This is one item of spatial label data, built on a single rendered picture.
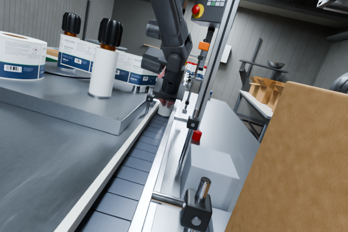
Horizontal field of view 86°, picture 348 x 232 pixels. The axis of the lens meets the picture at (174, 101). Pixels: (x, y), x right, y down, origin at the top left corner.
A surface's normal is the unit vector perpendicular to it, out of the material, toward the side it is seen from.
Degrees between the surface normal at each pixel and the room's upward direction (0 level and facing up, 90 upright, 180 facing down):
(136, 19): 90
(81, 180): 0
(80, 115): 90
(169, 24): 122
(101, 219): 0
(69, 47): 90
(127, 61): 90
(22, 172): 0
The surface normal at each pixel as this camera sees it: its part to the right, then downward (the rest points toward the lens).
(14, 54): 0.62, 0.35
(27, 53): 0.81, 0.34
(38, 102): -0.09, 0.22
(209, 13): -0.62, 0.02
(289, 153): -0.97, -0.24
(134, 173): 0.26, -0.94
